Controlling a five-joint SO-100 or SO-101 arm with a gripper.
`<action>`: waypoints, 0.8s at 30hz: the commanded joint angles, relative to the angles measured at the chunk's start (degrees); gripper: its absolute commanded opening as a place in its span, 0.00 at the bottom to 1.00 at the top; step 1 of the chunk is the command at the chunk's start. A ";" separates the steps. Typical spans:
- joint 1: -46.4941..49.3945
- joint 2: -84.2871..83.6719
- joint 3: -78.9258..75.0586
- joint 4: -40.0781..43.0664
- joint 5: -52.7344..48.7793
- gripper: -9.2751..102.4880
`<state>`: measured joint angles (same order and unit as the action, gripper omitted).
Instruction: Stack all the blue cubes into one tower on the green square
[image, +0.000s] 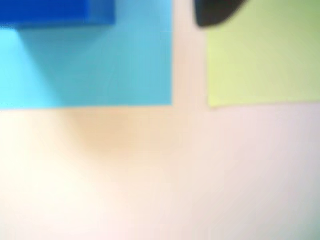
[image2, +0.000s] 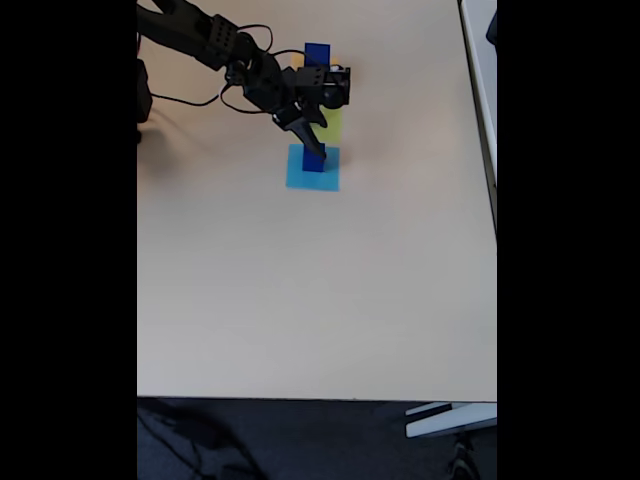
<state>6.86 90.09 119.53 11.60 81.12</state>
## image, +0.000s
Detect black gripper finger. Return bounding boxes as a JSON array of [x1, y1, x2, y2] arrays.
[[194, 0, 248, 28]]

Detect medium blue cube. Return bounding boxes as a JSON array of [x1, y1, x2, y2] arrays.
[[0, 0, 117, 30]]

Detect green paper square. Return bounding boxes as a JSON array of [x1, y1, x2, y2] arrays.
[[205, 0, 320, 109]]

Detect light blue paper square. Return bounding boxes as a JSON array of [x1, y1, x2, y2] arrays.
[[0, 0, 174, 110]]

